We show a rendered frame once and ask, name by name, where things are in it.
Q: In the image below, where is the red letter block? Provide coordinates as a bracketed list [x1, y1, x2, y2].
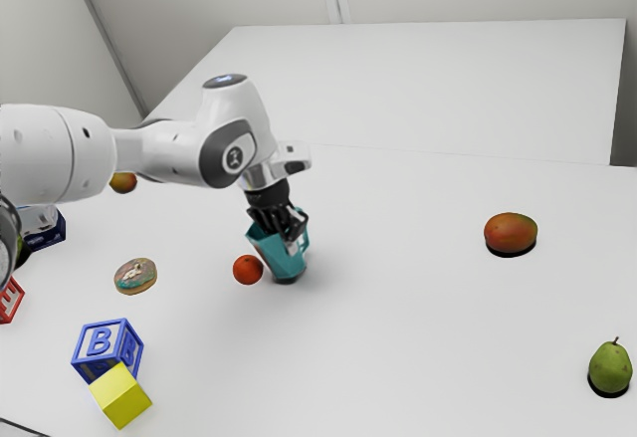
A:
[0, 276, 27, 326]

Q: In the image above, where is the orange yellow peach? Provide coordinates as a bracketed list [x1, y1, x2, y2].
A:
[107, 171, 139, 195]

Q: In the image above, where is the blue letter block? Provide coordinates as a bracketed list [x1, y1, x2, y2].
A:
[70, 317, 145, 385]

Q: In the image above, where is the yellow block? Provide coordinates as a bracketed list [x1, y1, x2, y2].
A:
[88, 360, 154, 431]

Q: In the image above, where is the frosted donut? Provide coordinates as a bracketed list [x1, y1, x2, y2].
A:
[112, 257, 159, 297]

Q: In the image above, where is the teal faceted mug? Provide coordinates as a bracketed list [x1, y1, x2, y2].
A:
[244, 206, 312, 286]

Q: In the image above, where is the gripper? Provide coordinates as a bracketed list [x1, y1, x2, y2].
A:
[241, 179, 311, 258]

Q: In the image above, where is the orange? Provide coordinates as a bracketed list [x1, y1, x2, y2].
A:
[232, 254, 265, 287]

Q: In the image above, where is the dark blue box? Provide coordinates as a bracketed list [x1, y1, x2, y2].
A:
[19, 205, 68, 253]

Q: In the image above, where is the red green mango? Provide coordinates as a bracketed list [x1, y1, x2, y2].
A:
[483, 211, 539, 255]

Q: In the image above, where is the green pear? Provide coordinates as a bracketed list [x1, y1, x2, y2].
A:
[587, 335, 634, 395]

